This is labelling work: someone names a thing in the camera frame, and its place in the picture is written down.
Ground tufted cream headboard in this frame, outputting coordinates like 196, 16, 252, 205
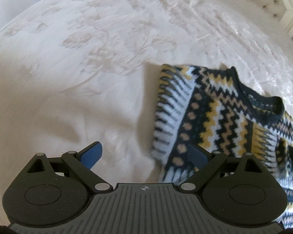
226, 0, 293, 47

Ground white floral bedspread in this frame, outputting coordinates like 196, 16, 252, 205
0, 0, 293, 227

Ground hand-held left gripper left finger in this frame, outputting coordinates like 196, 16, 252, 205
26, 141, 113, 192

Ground patterned knit sweater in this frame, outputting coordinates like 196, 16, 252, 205
150, 64, 293, 232

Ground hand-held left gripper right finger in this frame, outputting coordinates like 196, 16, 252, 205
178, 143, 268, 192

